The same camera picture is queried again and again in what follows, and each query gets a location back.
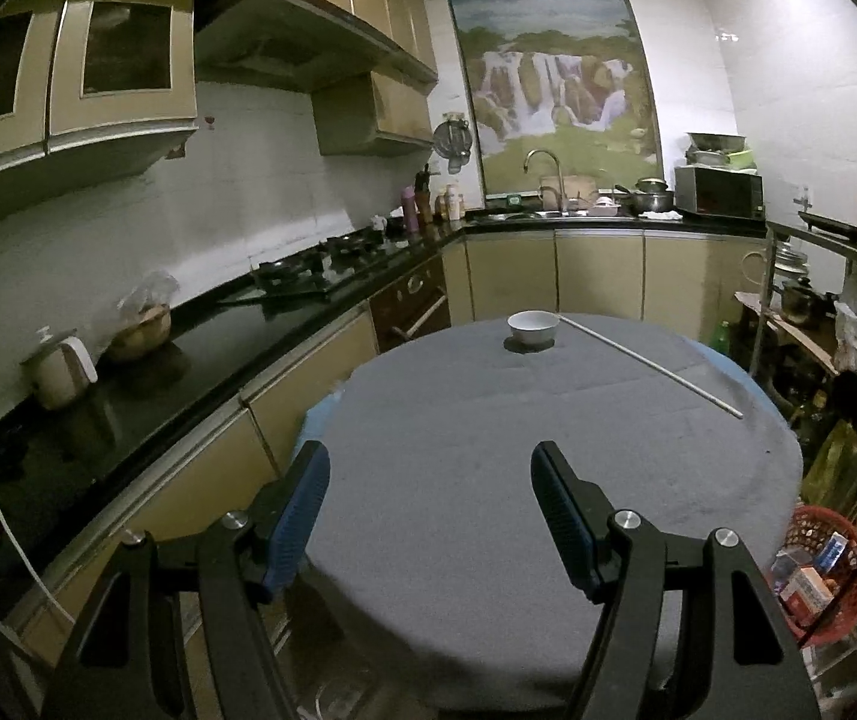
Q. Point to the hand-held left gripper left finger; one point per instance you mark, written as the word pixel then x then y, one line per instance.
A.
pixel 297 517

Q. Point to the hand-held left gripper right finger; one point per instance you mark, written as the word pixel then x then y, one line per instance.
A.
pixel 559 517

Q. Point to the red plastic basket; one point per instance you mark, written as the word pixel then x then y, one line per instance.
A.
pixel 818 521

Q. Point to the blue and white carton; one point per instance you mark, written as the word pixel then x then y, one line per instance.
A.
pixel 833 551

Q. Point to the small orange box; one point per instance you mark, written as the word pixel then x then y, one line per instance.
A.
pixel 810 589

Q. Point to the yellow plastic bag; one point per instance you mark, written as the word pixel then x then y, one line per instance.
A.
pixel 840 465

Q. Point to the steel pot with lid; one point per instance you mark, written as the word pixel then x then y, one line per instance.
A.
pixel 807 304

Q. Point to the round grey-covered table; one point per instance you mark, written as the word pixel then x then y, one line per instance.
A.
pixel 473 405

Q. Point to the blue table cloth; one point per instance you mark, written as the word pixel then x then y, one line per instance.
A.
pixel 728 367

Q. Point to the metal shelf rack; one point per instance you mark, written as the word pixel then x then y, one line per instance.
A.
pixel 833 246

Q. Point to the green bottle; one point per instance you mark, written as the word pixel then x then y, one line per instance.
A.
pixel 720 341

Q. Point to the black frying pan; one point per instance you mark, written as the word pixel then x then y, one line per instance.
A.
pixel 833 223

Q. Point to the long white rod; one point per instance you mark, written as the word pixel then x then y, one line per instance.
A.
pixel 645 364

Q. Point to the white bowl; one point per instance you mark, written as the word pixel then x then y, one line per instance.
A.
pixel 533 328

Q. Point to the black kitchen countertop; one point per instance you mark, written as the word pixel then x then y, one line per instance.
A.
pixel 136 405

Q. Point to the built-in oven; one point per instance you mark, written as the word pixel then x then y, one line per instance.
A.
pixel 406 300

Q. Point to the clear bag with brown food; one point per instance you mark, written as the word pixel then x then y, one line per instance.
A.
pixel 139 322

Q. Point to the microwave oven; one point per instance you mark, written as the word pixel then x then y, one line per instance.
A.
pixel 717 193

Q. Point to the black gas stove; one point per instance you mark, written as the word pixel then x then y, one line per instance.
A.
pixel 323 262

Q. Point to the white electric kettle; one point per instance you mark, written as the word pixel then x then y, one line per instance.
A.
pixel 61 375

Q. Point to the metal pot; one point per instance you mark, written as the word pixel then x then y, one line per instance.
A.
pixel 653 199

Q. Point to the stacked metal basins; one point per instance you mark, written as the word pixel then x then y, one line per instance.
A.
pixel 713 142

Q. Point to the small white cup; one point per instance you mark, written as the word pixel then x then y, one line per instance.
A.
pixel 379 223

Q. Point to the purple bottle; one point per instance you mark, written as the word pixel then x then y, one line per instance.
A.
pixel 409 211

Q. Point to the metal faucet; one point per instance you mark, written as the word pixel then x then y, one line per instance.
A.
pixel 561 187

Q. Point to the cream condiment bottle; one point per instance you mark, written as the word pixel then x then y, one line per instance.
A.
pixel 454 204

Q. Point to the bottles on counter corner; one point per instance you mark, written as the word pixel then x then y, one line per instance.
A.
pixel 424 202

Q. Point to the hanging metal strainer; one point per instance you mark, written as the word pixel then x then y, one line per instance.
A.
pixel 452 141

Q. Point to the range hood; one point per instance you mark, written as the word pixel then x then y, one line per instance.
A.
pixel 368 120

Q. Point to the waterfall wall poster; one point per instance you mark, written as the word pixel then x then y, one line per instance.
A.
pixel 548 75

